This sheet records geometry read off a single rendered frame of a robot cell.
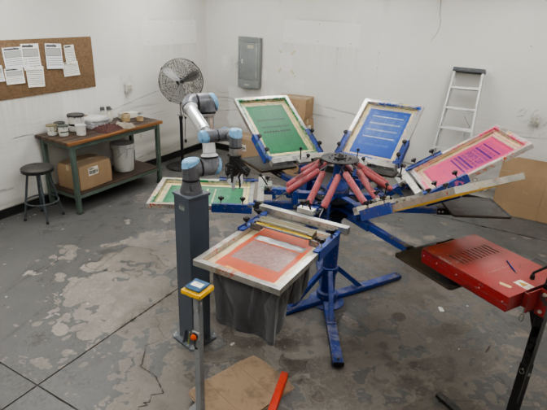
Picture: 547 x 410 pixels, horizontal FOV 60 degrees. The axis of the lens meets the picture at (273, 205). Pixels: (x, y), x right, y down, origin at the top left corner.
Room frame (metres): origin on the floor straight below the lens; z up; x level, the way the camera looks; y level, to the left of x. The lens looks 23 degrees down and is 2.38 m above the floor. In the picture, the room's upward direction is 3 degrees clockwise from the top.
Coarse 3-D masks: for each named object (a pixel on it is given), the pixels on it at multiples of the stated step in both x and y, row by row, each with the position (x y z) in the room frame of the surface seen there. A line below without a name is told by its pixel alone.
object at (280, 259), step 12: (288, 240) 2.82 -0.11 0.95; (300, 240) 2.83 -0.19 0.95; (276, 252) 2.64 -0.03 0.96; (288, 252) 2.65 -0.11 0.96; (264, 264) 2.48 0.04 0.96; (276, 264) 2.49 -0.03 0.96; (288, 264) 2.50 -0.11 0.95; (252, 276) 2.35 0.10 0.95; (264, 276) 2.35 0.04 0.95; (276, 276) 2.36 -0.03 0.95
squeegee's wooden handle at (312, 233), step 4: (264, 216) 2.94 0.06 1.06; (268, 220) 2.89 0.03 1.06; (272, 220) 2.89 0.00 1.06; (276, 220) 2.89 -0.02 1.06; (280, 220) 2.89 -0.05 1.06; (280, 224) 2.85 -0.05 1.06; (284, 224) 2.85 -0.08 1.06; (288, 224) 2.85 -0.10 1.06; (292, 224) 2.84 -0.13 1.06; (296, 228) 2.80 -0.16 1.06; (300, 228) 2.79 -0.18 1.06; (304, 228) 2.79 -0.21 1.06; (308, 228) 2.79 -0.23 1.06; (308, 232) 2.75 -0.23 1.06; (312, 232) 2.74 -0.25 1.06; (316, 232) 2.76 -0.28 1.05; (308, 236) 2.72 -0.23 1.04; (312, 236) 2.71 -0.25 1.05
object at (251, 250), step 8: (264, 232) 2.92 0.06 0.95; (272, 232) 2.93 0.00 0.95; (248, 240) 2.79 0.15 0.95; (256, 240) 2.80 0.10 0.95; (280, 240) 2.81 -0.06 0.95; (240, 248) 2.67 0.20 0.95; (248, 248) 2.68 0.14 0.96; (256, 248) 2.68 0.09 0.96; (264, 248) 2.69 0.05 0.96; (272, 248) 2.69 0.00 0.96; (224, 256) 2.56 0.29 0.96; (232, 256) 2.56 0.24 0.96; (240, 256) 2.57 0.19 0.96; (248, 256) 2.57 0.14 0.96; (256, 256) 2.58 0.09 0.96; (224, 264) 2.46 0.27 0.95; (232, 264) 2.47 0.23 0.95; (240, 264) 2.47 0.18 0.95
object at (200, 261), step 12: (228, 240) 2.71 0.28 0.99; (204, 252) 2.54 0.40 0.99; (216, 252) 2.58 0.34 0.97; (204, 264) 2.40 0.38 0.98; (216, 264) 2.40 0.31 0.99; (300, 264) 2.44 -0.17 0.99; (228, 276) 2.32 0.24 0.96; (240, 276) 2.28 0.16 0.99; (288, 276) 2.31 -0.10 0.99; (264, 288) 2.21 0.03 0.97; (276, 288) 2.18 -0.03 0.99
